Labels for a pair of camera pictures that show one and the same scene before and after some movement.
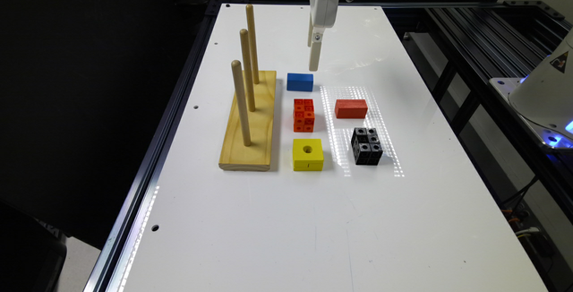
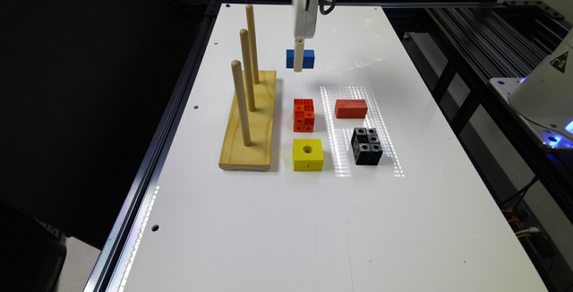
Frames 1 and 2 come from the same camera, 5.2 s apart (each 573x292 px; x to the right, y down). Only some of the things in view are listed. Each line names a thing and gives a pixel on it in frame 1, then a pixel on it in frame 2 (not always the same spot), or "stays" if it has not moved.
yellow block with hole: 308,154 stays
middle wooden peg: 244,41 stays
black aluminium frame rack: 457,48 stays
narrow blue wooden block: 300,82 -> 308,61
